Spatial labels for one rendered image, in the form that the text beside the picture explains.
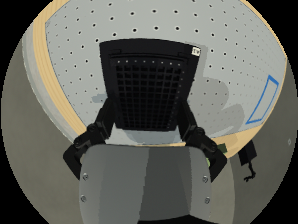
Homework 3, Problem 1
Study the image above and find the blue tape outline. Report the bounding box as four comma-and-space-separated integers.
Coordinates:
246, 75, 279, 124

